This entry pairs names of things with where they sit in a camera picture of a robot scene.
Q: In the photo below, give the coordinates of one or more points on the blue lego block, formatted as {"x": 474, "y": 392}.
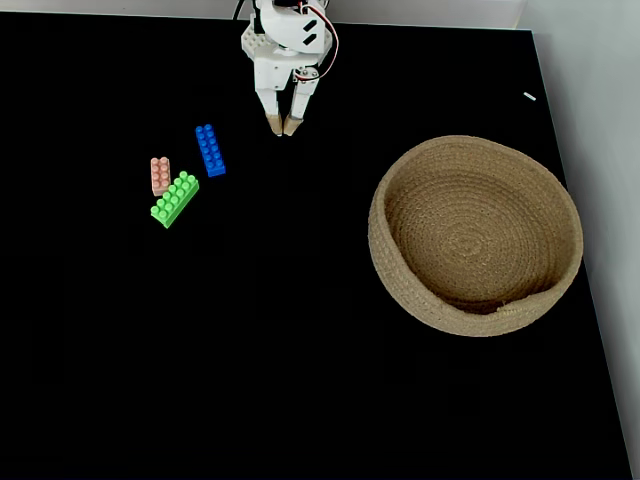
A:
{"x": 210, "y": 151}

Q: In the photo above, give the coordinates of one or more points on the pink lego block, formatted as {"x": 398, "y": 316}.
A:
{"x": 160, "y": 175}

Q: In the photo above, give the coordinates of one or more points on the green lego block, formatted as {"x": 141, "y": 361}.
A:
{"x": 175, "y": 199}

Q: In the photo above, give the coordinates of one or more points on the small white tape scrap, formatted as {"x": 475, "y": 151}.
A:
{"x": 529, "y": 96}

